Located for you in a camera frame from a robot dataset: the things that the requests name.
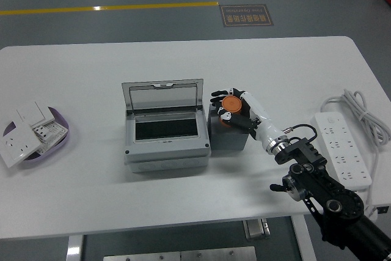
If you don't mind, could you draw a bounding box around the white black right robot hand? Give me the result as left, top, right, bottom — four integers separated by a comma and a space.
210, 87, 285, 153

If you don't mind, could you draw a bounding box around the orange cylinder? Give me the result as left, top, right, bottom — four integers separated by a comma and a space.
219, 95, 243, 128

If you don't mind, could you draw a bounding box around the white table leg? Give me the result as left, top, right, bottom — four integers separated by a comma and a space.
65, 235, 84, 261
290, 214, 317, 261

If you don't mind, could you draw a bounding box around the white switch plate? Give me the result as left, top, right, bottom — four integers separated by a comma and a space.
9, 101, 56, 128

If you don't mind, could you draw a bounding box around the grey box with clear lid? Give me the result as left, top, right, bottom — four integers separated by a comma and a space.
121, 78, 212, 174

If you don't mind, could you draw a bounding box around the grey metal base plate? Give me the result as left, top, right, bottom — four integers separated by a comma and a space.
103, 246, 258, 261

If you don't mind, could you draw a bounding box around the white socket module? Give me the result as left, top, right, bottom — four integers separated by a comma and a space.
32, 120, 68, 155

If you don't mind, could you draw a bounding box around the grey cube block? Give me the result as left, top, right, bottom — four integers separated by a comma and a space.
208, 103, 250, 152

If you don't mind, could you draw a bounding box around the yellow floor tape line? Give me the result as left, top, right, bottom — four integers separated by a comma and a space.
0, 1, 220, 17

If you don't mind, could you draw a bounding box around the large white socket plate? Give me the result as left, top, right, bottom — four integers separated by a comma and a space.
0, 120, 44, 169

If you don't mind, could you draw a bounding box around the grey metal bracket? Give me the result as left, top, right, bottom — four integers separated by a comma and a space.
243, 218, 271, 241

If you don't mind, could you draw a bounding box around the white power strip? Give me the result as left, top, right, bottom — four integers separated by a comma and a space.
310, 111, 373, 191

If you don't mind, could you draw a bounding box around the brown floor sign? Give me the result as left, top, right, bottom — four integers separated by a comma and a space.
219, 4, 275, 28

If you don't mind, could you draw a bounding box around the purple plastic tray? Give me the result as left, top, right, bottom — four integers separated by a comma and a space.
2, 106, 71, 169

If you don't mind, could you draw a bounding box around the white power cable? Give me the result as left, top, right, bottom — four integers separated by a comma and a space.
320, 89, 391, 216

